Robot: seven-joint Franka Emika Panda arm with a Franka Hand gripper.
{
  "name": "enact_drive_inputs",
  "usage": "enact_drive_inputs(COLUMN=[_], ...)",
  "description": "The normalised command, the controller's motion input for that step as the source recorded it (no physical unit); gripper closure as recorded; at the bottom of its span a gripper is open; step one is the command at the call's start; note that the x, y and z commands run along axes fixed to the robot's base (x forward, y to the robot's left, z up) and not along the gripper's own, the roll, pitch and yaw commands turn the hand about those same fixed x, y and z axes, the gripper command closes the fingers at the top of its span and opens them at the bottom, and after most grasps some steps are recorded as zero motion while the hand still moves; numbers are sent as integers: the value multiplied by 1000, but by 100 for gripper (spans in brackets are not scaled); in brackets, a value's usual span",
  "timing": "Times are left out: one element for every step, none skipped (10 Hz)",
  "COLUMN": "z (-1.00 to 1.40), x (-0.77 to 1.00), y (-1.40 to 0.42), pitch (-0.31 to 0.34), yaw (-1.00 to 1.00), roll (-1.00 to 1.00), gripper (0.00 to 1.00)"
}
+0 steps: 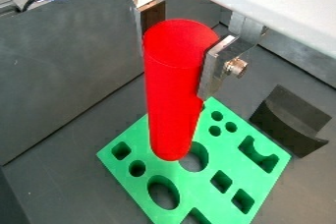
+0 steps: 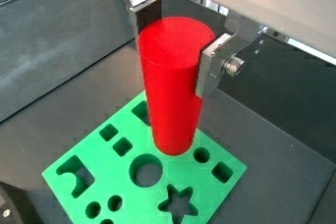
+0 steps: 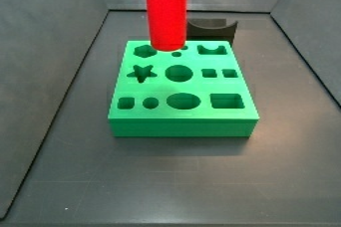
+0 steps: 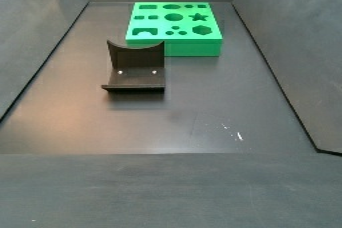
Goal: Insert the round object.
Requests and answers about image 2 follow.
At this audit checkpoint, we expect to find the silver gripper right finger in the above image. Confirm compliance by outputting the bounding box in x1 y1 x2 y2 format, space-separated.
195 11 263 98

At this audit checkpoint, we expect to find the red cylinder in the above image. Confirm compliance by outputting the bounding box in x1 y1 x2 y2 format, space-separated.
137 17 213 155

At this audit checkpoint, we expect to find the black object at corner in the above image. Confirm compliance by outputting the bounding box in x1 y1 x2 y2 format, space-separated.
0 182 42 224

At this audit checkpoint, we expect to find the green shape sorter board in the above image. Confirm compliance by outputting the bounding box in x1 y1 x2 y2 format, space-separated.
41 94 246 224

